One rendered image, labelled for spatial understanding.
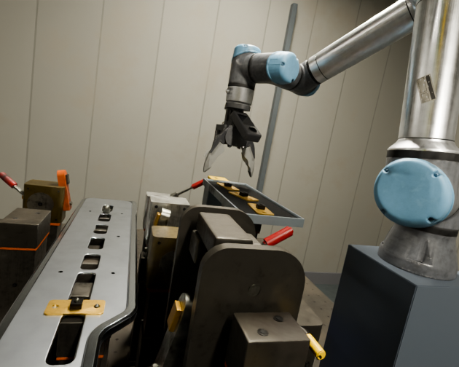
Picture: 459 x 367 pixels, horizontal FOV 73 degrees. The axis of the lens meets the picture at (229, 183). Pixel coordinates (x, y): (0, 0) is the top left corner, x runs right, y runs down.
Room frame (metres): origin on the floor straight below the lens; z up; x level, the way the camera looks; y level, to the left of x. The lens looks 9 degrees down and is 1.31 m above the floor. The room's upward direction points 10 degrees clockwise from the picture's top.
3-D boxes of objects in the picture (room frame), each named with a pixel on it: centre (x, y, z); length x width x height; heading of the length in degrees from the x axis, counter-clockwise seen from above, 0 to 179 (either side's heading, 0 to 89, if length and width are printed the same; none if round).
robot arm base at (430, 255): (0.66, -0.43, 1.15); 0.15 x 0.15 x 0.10
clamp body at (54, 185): (0.95, 0.58, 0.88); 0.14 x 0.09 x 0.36; 108
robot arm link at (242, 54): (0.90, 0.01, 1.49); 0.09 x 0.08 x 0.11; 47
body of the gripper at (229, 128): (0.91, 0.02, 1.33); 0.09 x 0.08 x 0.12; 26
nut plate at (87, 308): (0.45, 0.21, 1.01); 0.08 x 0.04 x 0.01; 108
